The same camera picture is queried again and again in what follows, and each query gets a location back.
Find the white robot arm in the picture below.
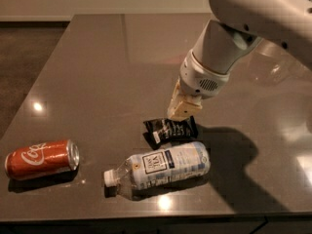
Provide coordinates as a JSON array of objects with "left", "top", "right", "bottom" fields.
[{"left": 167, "top": 0, "right": 312, "bottom": 121}]

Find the black rxbar chocolate wrapper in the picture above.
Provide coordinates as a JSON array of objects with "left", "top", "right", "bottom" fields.
[{"left": 143, "top": 116, "right": 198, "bottom": 144}]

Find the red coca-cola can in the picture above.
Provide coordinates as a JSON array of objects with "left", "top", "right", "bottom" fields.
[{"left": 5, "top": 139, "right": 80, "bottom": 180}]

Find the clear plastic bottle blue label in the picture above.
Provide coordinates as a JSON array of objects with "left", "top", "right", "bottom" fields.
[{"left": 102, "top": 141, "right": 211, "bottom": 200}]

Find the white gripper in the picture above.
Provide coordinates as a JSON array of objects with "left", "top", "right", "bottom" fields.
[{"left": 167, "top": 50, "right": 230, "bottom": 121}]

